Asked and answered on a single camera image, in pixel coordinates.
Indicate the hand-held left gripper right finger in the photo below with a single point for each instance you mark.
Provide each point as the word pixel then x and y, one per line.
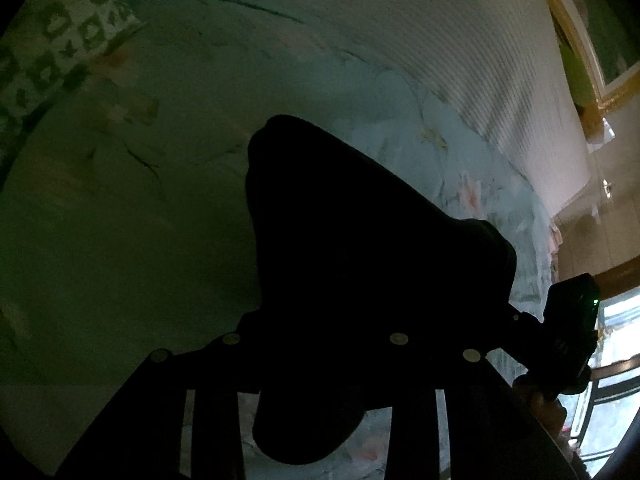
pixel 415 400

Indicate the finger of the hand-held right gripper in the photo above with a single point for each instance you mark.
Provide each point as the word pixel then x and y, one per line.
pixel 527 335

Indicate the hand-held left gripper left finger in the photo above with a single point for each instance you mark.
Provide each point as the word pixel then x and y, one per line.
pixel 210 400

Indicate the black pants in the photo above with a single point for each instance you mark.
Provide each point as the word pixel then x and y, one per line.
pixel 360 270

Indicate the person's right hand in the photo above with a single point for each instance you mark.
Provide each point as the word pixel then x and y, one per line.
pixel 542 407

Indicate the window with dark railing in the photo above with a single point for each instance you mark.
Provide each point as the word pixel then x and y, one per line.
pixel 615 355

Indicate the teal floral bed sheet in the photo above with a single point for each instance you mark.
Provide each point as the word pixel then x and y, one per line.
pixel 125 240

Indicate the white striped blanket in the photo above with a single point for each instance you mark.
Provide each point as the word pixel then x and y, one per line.
pixel 425 35

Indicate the green white patterned pillow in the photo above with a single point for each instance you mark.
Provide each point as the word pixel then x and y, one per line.
pixel 45 50

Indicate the gold framed floral wall panel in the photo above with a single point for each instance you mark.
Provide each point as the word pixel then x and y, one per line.
pixel 600 20

